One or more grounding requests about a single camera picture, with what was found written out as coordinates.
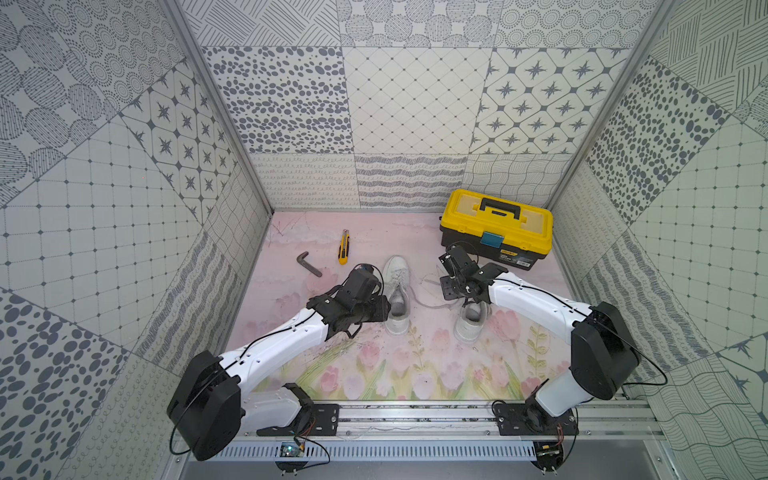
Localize white sneaker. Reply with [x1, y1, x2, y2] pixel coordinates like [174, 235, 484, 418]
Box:
[418, 273, 491, 344]
[383, 256, 411, 335]

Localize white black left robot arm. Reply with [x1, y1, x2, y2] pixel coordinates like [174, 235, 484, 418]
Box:
[167, 264, 390, 461]

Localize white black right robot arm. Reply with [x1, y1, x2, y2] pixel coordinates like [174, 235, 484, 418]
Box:
[439, 245, 651, 438]

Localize yellow black utility knife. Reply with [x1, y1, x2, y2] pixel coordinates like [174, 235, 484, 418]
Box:
[337, 229, 350, 265]

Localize yellow black plastic toolbox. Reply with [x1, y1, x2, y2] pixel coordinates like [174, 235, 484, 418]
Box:
[440, 189, 554, 270]

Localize dark metal hex key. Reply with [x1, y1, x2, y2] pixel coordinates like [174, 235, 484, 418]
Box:
[296, 251, 323, 278]

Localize pink floral table mat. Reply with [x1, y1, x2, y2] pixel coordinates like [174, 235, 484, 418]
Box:
[225, 212, 570, 401]

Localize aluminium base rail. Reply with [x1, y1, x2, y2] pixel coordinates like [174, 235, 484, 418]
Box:
[213, 400, 664, 466]

